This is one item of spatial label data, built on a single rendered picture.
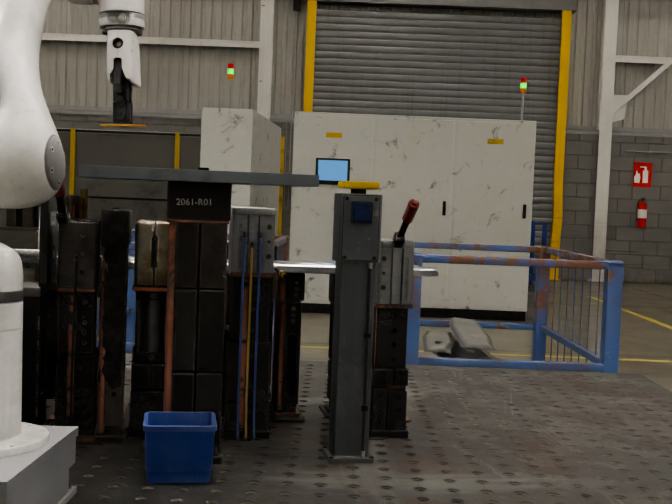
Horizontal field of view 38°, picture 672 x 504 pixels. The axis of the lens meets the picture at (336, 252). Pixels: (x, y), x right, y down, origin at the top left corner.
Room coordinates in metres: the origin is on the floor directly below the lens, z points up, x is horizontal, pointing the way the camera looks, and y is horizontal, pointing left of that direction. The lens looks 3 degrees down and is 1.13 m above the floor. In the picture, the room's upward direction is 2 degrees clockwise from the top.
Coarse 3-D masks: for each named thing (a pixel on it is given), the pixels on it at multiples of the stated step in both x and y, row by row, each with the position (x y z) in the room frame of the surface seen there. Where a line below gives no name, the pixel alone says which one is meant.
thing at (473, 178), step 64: (320, 128) 9.60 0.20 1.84; (384, 128) 9.60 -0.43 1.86; (448, 128) 9.61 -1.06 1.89; (512, 128) 9.61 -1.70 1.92; (320, 192) 9.60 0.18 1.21; (384, 192) 9.60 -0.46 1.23; (448, 192) 9.61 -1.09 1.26; (512, 192) 9.61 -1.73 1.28; (320, 256) 9.60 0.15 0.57; (512, 256) 9.61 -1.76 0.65; (512, 320) 9.64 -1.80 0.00
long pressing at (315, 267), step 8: (128, 256) 1.92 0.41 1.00; (128, 264) 1.77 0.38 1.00; (280, 264) 1.82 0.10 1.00; (288, 264) 1.82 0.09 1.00; (296, 264) 1.83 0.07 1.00; (304, 264) 1.89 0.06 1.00; (312, 264) 1.90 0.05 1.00; (320, 264) 1.94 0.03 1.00; (328, 264) 1.94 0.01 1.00; (288, 272) 1.82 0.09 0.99; (296, 272) 1.82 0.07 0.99; (304, 272) 1.82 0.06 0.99; (312, 272) 1.83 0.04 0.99; (320, 272) 1.83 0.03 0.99; (328, 272) 1.83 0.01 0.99; (416, 272) 1.86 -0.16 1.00; (424, 272) 1.86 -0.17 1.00; (432, 272) 1.87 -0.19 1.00
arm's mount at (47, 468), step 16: (64, 432) 1.31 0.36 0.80; (48, 448) 1.21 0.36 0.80; (64, 448) 1.29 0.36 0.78; (0, 464) 1.13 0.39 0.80; (16, 464) 1.13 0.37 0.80; (32, 464) 1.14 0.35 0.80; (48, 464) 1.22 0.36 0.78; (64, 464) 1.29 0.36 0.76; (0, 480) 1.06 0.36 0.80; (16, 480) 1.09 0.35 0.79; (32, 480) 1.15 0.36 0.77; (48, 480) 1.22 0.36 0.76; (64, 480) 1.29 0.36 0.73; (0, 496) 1.06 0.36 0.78; (16, 496) 1.10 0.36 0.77; (32, 496) 1.15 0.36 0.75; (48, 496) 1.22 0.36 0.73; (64, 496) 1.29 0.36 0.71
